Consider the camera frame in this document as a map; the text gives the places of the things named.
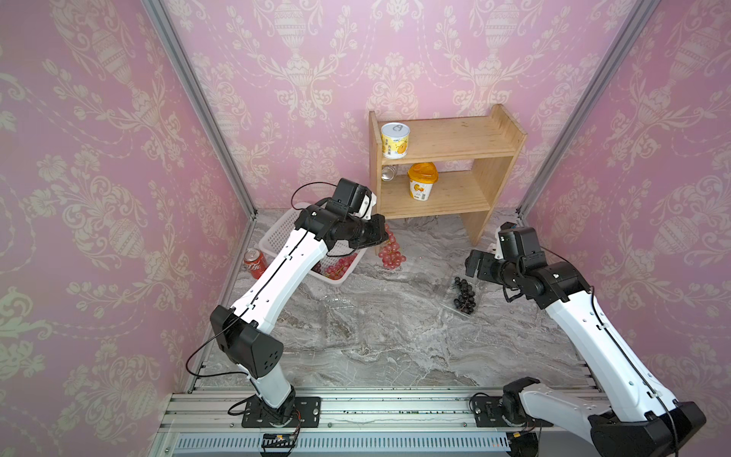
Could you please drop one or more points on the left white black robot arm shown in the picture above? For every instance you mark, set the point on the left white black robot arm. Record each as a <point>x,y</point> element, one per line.
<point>243,331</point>

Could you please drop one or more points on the aluminium rail frame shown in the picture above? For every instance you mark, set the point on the aluminium rail frame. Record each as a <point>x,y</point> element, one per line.
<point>353,422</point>

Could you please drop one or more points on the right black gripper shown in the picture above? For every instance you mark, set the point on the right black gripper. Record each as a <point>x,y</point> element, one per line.
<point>488,260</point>

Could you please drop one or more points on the red soda can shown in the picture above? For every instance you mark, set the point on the red soda can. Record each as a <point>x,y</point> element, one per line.
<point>255,263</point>

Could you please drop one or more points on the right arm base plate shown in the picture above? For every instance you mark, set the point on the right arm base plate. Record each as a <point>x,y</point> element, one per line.
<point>503,412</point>

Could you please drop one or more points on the black grape bunch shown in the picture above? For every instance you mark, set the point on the black grape bunch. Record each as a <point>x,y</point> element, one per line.
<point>465,301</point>

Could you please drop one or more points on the yellow white can on shelf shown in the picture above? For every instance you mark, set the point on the yellow white can on shelf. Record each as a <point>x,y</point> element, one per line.
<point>395,140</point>

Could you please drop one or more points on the clear plastic container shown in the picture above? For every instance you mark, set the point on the clear plastic container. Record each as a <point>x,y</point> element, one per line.
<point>447,294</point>
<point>343,322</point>

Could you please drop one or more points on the light red grape bunch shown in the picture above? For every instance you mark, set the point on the light red grape bunch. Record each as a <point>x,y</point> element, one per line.
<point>390,252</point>

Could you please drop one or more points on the orange lid white cup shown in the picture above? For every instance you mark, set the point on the orange lid white cup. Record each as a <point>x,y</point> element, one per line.
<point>422,178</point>

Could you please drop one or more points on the white plastic basket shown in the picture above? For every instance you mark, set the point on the white plastic basket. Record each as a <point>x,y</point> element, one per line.
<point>277,235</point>

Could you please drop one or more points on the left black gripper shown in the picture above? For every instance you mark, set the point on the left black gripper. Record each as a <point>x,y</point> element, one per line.
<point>378,235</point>

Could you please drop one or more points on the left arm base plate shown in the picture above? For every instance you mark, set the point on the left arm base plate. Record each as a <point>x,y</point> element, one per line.
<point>302,412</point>

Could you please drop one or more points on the pink red grape bunch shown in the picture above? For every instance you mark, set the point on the pink red grape bunch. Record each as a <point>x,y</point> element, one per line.
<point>334,268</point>

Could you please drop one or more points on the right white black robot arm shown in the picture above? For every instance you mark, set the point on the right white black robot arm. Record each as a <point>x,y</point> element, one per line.
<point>639,416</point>

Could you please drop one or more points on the wooden two-tier shelf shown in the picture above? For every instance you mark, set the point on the wooden two-tier shelf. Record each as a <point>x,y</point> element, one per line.
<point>492,143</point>

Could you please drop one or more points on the small glass jar on shelf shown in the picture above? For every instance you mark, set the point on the small glass jar on shelf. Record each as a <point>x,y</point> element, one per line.
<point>388,173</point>

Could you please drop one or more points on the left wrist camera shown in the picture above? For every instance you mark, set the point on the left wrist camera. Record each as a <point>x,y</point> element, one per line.
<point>352,199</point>

